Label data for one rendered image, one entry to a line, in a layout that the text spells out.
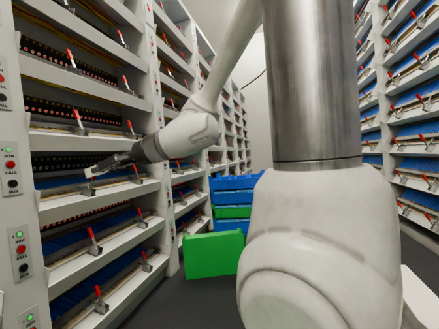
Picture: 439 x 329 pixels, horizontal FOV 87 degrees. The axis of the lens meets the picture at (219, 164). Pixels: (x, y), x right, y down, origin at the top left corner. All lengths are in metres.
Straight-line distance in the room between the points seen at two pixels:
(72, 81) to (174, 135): 0.39
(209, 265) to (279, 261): 1.01
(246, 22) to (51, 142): 0.58
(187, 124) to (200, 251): 0.75
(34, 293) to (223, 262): 0.76
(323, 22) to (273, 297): 0.26
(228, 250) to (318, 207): 0.99
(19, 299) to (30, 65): 0.56
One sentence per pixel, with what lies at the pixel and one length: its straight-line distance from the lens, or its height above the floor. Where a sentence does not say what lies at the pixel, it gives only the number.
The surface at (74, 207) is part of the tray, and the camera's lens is 0.80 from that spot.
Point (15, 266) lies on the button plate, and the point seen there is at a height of 0.38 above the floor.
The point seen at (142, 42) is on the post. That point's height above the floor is 1.18.
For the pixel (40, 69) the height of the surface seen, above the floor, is 0.86.
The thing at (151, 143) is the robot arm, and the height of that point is 0.63.
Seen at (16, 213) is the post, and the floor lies 0.50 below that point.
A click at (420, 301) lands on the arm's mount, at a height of 0.27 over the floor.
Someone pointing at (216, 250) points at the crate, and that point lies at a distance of 1.20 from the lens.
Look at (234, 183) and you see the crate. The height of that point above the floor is 0.43.
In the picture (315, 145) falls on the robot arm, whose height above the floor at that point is 0.58.
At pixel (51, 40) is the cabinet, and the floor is 1.07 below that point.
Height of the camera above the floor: 0.58
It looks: 2 degrees down
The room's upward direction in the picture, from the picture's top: 6 degrees counter-clockwise
